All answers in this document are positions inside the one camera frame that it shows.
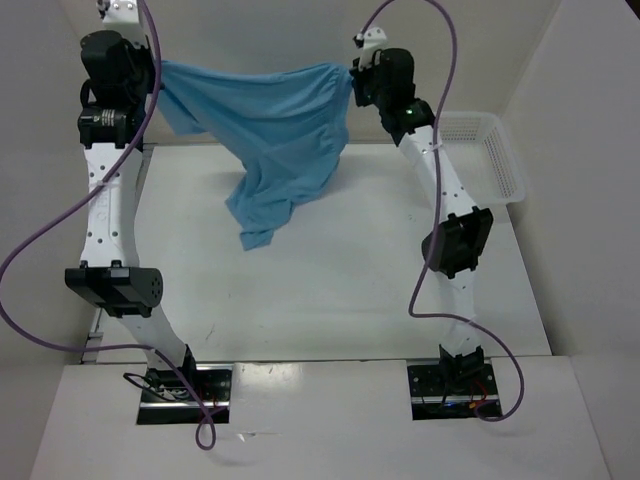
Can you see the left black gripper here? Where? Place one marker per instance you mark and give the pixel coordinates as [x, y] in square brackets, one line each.
[144, 53]

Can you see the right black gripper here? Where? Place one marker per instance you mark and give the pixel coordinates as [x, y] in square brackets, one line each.
[357, 76]

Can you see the blue mesh shorts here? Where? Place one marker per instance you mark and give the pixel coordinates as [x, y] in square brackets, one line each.
[287, 129]

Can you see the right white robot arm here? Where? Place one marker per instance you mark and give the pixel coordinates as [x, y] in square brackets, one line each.
[452, 249]

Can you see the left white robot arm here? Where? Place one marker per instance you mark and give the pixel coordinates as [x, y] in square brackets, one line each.
[109, 275]

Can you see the white plastic basket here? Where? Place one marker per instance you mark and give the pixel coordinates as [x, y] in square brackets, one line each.
[479, 150]

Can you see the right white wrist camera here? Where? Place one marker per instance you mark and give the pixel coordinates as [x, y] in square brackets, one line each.
[369, 43]

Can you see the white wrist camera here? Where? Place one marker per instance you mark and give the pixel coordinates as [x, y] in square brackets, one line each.
[369, 43]
[124, 17]

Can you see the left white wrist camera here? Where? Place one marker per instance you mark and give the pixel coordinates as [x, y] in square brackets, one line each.
[124, 17]

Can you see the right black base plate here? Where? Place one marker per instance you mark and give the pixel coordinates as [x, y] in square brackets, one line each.
[433, 398]

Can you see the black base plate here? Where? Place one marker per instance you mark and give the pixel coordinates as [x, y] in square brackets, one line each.
[433, 398]
[169, 403]

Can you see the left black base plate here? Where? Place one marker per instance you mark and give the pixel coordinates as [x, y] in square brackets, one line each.
[169, 403]

